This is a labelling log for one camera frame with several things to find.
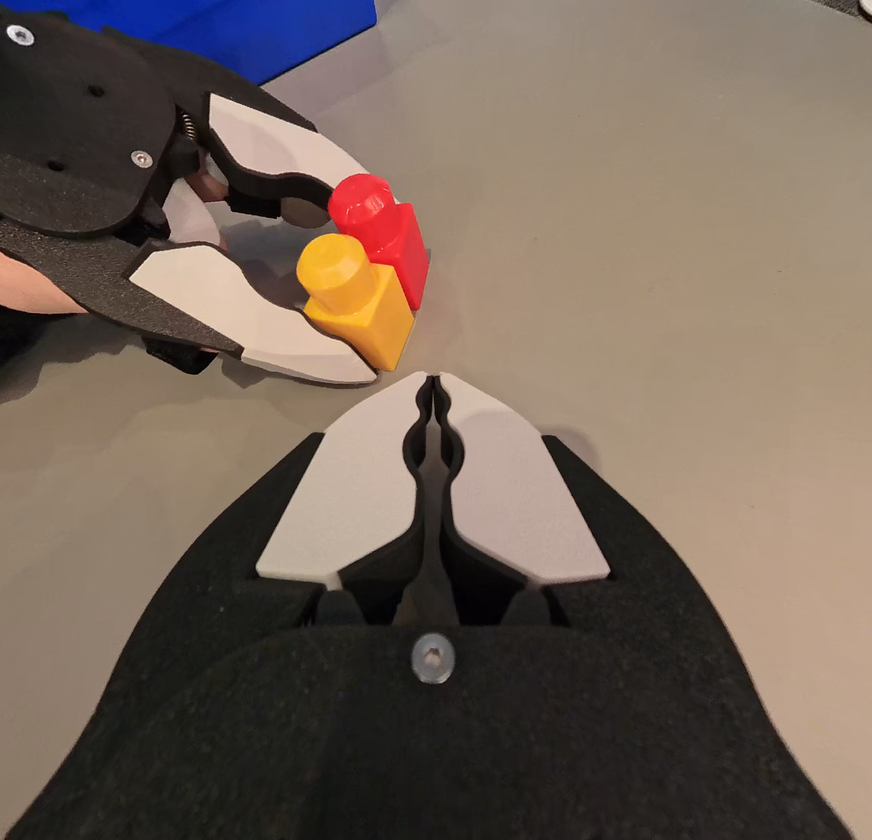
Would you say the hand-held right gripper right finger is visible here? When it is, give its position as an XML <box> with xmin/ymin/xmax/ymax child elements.
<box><xmin>436</xmin><ymin>373</ymin><xmax>611</xmax><ymax>593</ymax></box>

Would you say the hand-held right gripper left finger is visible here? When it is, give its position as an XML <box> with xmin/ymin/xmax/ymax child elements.
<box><xmin>255</xmin><ymin>373</ymin><xmax>437</xmax><ymax>582</ymax></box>

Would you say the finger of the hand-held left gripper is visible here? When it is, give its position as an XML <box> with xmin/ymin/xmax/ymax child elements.
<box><xmin>202</xmin><ymin>94</ymin><xmax>396</xmax><ymax>228</ymax></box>
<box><xmin>127</xmin><ymin>244</ymin><xmax>378</xmax><ymax>387</ymax></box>

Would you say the yellow mega block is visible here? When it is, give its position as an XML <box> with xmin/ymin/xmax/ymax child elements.
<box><xmin>296</xmin><ymin>234</ymin><xmax>415</xmax><ymax>373</ymax></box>

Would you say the red mega block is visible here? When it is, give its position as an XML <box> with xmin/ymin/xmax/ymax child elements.
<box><xmin>327</xmin><ymin>174</ymin><xmax>431</xmax><ymax>312</ymax></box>

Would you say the blue storage bin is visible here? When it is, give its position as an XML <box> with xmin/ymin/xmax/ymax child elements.
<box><xmin>75</xmin><ymin>0</ymin><xmax>378</xmax><ymax>87</ymax></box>

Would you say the person's left hand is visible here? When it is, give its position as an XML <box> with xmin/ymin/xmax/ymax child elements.
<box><xmin>0</xmin><ymin>252</ymin><xmax>89</xmax><ymax>316</ymax></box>

